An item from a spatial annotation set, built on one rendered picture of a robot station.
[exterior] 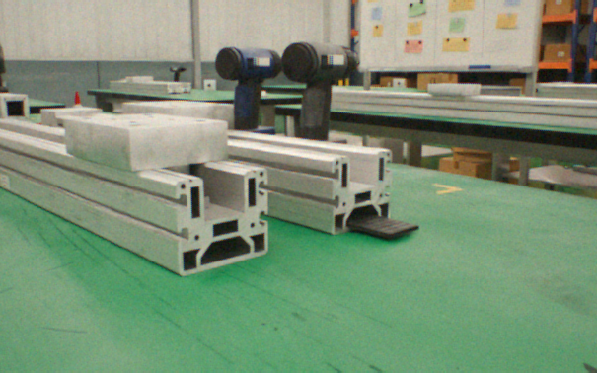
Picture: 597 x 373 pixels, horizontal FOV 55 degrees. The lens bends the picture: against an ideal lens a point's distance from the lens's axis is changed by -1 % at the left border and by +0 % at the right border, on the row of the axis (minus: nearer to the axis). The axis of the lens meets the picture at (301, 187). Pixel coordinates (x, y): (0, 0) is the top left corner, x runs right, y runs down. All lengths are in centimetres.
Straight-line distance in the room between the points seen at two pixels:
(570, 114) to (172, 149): 162
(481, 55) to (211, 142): 326
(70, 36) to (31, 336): 1225
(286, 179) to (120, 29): 1234
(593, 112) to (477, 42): 190
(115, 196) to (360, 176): 28
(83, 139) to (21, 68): 1174
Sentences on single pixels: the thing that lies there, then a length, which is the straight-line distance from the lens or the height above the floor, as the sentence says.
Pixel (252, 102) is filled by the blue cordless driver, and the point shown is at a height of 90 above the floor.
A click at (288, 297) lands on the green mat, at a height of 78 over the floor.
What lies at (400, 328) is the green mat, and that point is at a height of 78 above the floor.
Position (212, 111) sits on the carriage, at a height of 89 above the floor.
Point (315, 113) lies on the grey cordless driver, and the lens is 89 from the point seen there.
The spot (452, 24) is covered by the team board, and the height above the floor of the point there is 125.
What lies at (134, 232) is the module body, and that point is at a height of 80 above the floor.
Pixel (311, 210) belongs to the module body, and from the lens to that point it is 65.
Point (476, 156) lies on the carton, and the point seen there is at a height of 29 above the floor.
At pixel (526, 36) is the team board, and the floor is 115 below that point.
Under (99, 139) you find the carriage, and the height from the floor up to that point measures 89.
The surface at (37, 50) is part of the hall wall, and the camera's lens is 1246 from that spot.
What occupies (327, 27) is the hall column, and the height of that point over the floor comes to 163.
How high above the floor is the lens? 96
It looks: 12 degrees down
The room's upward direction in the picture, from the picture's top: straight up
